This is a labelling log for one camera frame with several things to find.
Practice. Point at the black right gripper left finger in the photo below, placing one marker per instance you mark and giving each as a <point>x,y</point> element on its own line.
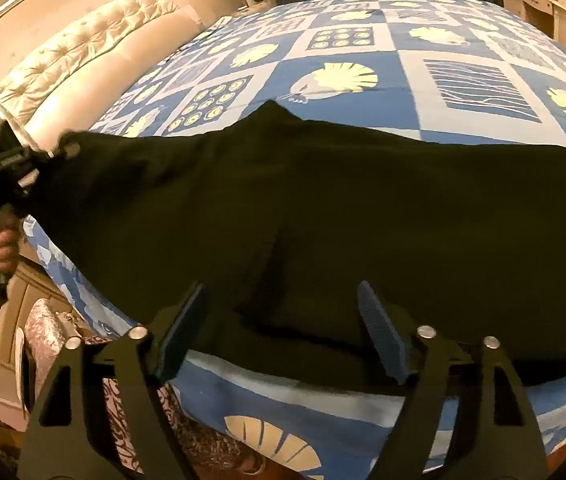
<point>113,399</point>

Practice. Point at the floral maroon bed skirt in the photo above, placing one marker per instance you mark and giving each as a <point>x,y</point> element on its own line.
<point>163,434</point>

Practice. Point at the cream tufted headboard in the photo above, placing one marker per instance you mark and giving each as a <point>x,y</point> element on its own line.
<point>72,79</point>

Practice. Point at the black pants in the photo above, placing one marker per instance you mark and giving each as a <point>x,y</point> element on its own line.
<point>281,219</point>

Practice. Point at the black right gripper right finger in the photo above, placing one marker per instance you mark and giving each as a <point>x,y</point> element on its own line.
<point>466,414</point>

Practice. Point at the blue patterned bedspread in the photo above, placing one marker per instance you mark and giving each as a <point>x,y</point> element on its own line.
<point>441,71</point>

